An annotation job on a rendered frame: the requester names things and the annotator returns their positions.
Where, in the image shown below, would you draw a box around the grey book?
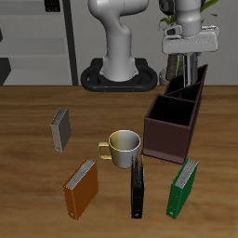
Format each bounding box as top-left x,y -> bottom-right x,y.
49,107 -> 73,153

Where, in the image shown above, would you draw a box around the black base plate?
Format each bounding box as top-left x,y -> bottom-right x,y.
80,58 -> 159,93

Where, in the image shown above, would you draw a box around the dark brown desk caddy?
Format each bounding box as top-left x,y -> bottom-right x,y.
141,63 -> 209,165

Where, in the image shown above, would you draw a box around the green pot plant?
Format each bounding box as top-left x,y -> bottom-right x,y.
158,0 -> 220,86

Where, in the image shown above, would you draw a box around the yellow and white mug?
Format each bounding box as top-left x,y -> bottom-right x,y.
98,129 -> 142,169

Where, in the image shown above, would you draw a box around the black binders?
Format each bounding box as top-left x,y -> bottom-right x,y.
44,0 -> 61,13

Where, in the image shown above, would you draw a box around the green book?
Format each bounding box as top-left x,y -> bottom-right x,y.
165,157 -> 200,220

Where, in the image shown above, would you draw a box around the dark grey block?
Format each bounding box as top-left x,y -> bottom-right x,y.
0,57 -> 12,86

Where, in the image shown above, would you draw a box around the black book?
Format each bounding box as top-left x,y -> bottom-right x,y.
130,154 -> 145,219

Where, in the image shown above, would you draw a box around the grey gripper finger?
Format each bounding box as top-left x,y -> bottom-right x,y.
182,52 -> 191,88
190,51 -> 200,86

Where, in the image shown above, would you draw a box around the orange book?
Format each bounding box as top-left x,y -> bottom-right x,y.
62,157 -> 99,221

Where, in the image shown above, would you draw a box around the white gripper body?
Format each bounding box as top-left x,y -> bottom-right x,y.
161,25 -> 220,55

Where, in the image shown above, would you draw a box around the grey bookshelf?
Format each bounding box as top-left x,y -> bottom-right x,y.
0,0 -> 79,86

